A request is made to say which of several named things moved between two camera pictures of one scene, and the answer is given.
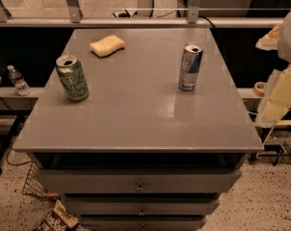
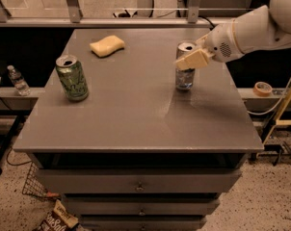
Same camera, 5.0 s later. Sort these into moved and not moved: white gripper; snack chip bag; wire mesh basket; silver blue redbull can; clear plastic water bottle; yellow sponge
Moved: silver blue redbull can; white gripper
Not moved: yellow sponge; clear plastic water bottle; snack chip bag; wire mesh basket
